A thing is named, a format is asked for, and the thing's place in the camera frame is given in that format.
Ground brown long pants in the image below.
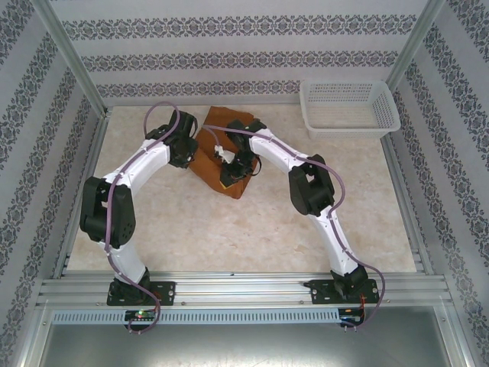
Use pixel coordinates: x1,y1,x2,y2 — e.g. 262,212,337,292
189,106,255,200

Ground white plastic mesh basket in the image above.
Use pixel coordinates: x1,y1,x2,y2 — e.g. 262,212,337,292
300,80,401,141

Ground grey metal panel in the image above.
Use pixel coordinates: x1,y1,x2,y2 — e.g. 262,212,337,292
36,323,473,367

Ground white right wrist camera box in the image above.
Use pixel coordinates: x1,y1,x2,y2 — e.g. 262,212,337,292
212,145,236,164

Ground aluminium mounting rail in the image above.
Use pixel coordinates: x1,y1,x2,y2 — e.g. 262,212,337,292
36,271,448,307

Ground aluminium side frame rail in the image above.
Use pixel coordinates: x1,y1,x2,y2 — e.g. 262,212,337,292
52,110,112,277
381,135,435,275

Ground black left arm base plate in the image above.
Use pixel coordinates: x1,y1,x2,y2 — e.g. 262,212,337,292
106,281,177,307

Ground grey slotted cable duct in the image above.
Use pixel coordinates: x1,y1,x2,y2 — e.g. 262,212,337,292
51,308,341,325

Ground aluminium frame post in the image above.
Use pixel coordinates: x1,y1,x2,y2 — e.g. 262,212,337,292
384,0,447,93
35,0,112,116

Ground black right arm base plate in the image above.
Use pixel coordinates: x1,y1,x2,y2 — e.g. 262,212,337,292
308,278,379,306

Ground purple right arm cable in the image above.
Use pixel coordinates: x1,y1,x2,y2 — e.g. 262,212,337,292
201,122,386,330

